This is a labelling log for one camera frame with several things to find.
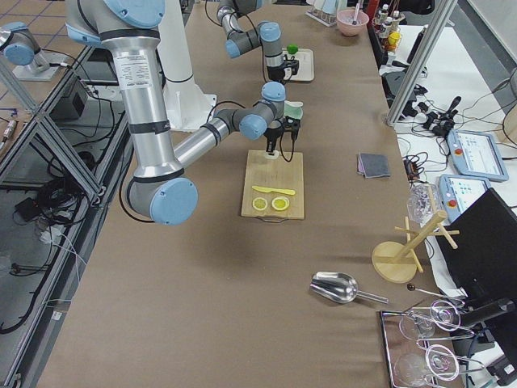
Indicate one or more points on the folded grey cloth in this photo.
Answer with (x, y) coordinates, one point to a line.
(373, 165)

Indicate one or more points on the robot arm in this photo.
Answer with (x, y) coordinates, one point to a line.
(129, 30)
(265, 34)

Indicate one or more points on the white steamed bun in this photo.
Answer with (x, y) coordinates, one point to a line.
(271, 156)

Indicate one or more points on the front lemon slice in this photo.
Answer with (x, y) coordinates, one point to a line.
(259, 203)

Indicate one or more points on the pink bowl with ice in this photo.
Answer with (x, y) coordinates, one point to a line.
(349, 26)

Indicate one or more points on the bamboo cutting board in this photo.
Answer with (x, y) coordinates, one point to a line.
(275, 173)

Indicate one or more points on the teach pendant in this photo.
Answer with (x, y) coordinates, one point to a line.
(476, 154)
(458, 192)

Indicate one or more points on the black monitor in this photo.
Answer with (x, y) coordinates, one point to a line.
(484, 263)

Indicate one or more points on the metal muddler in bowl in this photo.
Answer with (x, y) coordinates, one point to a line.
(358, 7)

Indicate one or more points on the aluminium frame post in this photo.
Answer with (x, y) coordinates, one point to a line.
(442, 14)

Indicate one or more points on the lower teach pendant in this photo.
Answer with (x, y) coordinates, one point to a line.
(458, 192)

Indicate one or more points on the mint green bowl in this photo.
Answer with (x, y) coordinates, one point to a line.
(293, 110)

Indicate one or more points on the green lime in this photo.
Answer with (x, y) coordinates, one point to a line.
(292, 49)

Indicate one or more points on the yellow plastic knife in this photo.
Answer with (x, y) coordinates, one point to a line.
(284, 191)

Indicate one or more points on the upper teach pendant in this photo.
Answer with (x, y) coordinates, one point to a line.
(476, 154)

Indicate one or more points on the metal scoop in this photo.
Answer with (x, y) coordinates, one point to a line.
(341, 288)

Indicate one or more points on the black wire glass rack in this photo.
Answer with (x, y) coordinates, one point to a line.
(418, 349)

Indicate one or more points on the wooden mug tree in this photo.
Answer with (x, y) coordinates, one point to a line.
(397, 262)

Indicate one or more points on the cream rectangular tray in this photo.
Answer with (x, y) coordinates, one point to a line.
(306, 66)

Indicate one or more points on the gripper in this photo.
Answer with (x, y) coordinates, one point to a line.
(272, 134)
(278, 73)

